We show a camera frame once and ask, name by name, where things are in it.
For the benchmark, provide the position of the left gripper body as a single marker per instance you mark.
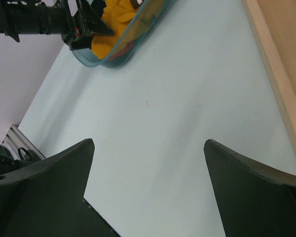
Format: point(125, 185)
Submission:
point(76, 37)

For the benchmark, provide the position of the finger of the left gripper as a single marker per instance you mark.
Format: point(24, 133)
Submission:
point(89, 23)

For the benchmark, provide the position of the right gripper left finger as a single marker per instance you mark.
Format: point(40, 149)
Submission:
point(45, 197)

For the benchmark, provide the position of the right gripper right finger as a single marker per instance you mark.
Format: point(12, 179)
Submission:
point(254, 199)

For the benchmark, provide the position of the mustard yellow sock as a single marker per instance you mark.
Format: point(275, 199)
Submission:
point(118, 14)

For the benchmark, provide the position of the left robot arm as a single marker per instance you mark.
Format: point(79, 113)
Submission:
point(34, 17)

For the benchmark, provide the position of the wooden hanger stand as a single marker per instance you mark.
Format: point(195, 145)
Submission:
point(273, 24)

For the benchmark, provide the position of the blue plastic sock basin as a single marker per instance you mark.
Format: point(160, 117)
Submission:
point(148, 14)

